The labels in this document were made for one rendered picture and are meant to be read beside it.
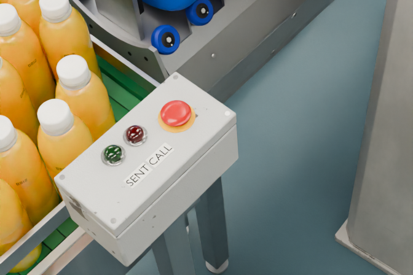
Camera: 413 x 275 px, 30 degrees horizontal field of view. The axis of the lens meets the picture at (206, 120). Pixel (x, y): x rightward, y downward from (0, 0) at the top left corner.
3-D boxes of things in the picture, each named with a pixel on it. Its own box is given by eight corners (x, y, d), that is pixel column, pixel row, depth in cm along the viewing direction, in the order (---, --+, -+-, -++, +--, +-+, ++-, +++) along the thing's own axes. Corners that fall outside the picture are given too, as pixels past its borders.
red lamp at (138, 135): (149, 135, 89) (147, 129, 88) (135, 147, 88) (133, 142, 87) (135, 125, 90) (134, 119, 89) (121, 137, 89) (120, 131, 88)
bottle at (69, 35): (56, 75, 121) (27, -4, 106) (99, 64, 121) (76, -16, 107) (63, 109, 117) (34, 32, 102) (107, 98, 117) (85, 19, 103)
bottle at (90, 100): (97, 122, 115) (72, 45, 101) (132, 144, 112) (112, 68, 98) (66, 154, 112) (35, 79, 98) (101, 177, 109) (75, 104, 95)
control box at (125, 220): (239, 158, 98) (236, 111, 89) (127, 269, 90) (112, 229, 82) (182, 116, 102) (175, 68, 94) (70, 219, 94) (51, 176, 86)
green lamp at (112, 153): (126, 154, 87) (125, 149, 86) (113, 167, 87) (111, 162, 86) (114, 144, 88) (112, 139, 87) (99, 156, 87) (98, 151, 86)
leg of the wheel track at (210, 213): (233, 262, 198) (220, 124, 146) (217, 278, 196) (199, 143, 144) (216, 248, 200) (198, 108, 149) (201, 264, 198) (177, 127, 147)
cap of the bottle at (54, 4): (40, 2, 106) (36, -8, 104) (67, -5, 106) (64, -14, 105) (43, 22, 103) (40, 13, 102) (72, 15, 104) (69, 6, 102)
